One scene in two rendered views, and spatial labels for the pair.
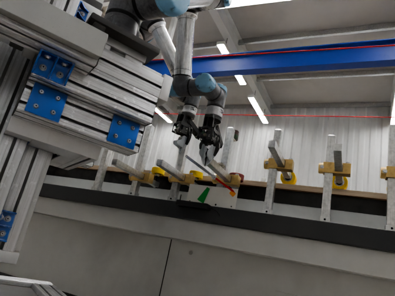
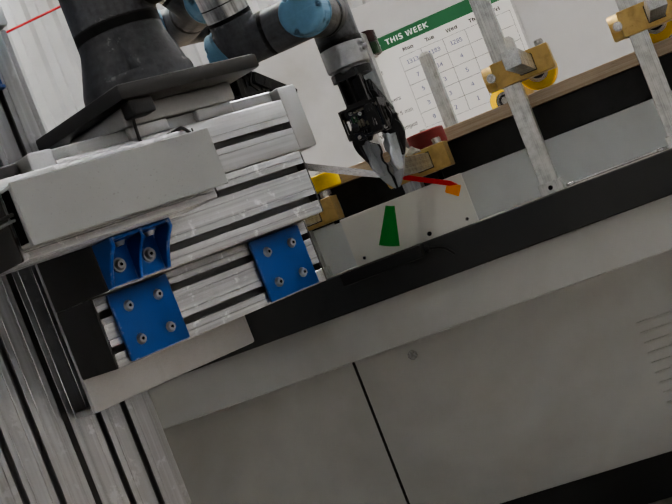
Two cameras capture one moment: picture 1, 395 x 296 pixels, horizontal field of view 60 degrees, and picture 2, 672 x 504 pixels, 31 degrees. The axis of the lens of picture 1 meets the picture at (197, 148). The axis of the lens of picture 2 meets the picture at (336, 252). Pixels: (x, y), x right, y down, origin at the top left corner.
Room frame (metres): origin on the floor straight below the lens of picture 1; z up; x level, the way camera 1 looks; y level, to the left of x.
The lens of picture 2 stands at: (-0.61, 0.44, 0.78)
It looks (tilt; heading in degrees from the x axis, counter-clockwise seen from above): 1 degrees down; 350
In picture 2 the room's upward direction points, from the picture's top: 21 degrees counter-clockwise
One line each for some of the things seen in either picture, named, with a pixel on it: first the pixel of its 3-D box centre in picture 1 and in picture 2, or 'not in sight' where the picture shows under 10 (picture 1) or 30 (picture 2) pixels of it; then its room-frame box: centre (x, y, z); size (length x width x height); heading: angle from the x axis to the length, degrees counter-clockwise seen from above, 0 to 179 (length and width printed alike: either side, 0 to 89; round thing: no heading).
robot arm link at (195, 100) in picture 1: (192, 98); not in sight; (1.67, 0.08, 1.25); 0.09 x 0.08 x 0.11; 106
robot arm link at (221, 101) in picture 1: (217, 97); (328, 15); (1.35, -0.04, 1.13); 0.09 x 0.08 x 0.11; 151
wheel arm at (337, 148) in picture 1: (338, 167); (654, 9); (1.41, -0.63, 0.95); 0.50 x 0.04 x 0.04; 154
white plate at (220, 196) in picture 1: (211, 196); (408, 220); (1.67, -0.12, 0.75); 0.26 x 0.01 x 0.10; 64
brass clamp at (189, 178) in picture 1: (181, 178); (307, 218); (1.77, 0.05, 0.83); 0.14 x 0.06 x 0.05; 64
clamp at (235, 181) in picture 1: (226, 180); (417, 165); (1.67, -0.18, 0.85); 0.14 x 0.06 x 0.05; 64
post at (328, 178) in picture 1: (327, 184); (648, 59); (1.46, -0.60, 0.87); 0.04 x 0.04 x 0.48; 64
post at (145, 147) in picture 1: (141, 163); not in sight; (1.89, 0.30, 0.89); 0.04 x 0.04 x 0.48; 64
